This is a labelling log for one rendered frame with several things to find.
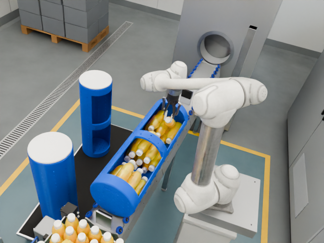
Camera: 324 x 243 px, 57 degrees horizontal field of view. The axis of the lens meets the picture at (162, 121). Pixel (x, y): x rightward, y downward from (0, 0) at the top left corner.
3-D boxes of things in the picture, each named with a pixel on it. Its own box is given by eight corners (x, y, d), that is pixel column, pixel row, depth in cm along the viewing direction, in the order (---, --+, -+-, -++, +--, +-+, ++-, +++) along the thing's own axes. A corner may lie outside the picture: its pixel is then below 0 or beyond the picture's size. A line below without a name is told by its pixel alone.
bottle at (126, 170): (109, 180, 165) (125, 158, 178) (112, 189, 169) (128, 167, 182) (119, 182, 162) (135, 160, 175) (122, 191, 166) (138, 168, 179)
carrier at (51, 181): (83, 223, 252) (73, 196, 269) (78, 156, 193) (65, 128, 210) (48, 237, 239) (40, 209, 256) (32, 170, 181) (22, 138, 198)
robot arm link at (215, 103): (216, 209, 163) (183, 226, 153) (199, 189, 174) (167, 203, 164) (253, 88, 118) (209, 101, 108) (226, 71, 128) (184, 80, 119)
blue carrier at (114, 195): (185, 133, 233) (190, 104, 215) (133, 224, 171) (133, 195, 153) (153, 121, 241) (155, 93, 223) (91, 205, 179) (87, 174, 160)
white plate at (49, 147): (77, 155, 192) (77, 156, 193) (65, 127, 209) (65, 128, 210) (32, 168, 180) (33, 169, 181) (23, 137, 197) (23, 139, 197)
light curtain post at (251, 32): (203, 168, 335) (257, 27, 221) (202, 172, 330) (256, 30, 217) (198, 167, 336) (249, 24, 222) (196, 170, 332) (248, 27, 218)
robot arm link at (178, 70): (178, 78, 186) (160, 82, 180) (182, 56, 176) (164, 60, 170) (187, 88, 180) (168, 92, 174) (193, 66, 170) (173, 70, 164)
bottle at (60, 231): (55, 235, 166) (51, 218, 154) (68, 235, 167) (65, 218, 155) (53, 248, 161) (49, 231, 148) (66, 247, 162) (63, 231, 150)
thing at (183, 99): (190, 103, 267) (194, 90, 257) (188, 106, 264) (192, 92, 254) (180, 100, 269) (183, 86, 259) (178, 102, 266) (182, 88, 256)
